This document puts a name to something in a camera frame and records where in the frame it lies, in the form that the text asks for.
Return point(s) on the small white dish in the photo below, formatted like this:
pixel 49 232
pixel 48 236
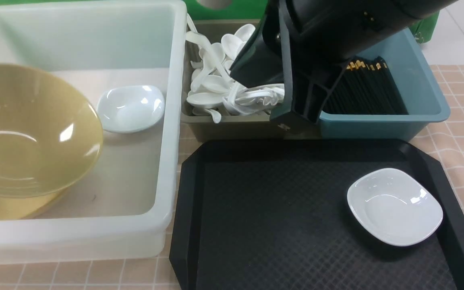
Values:
pixel 130 109

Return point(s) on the large white plastic tub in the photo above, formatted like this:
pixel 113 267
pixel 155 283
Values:
pixel 121 209

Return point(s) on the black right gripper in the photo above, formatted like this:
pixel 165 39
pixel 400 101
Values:
pixel 305 96

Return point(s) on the yellow speckled noodle bowl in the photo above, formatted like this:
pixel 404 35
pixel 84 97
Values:
pixel 26 208

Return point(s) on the olive spoon bin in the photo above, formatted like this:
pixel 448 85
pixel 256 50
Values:
pixel 231 127

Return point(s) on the black chopsticks bundle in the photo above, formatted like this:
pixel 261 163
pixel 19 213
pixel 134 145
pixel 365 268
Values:
pixel 366 87

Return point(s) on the black serving tray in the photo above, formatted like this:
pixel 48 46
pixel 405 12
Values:
pixel 273 215

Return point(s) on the white plastic spoons pile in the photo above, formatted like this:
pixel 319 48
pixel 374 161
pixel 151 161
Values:
pixel 213 92

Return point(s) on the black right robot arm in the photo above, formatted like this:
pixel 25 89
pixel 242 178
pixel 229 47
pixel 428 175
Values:
pixel 307 45

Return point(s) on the green backdrop cloth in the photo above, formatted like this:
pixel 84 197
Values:
pixel 253 9

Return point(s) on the teal chopstick bin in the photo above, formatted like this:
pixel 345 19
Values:
pixel 419 89

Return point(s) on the yellow noodle bowl carried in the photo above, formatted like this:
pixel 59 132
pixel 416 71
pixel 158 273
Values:
pixel 50 134

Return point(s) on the checkered beige tablecloth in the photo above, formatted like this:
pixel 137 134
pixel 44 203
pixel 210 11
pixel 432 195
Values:
pixel 444 141

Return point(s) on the white square dish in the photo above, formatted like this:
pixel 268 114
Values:
pixel 394 208

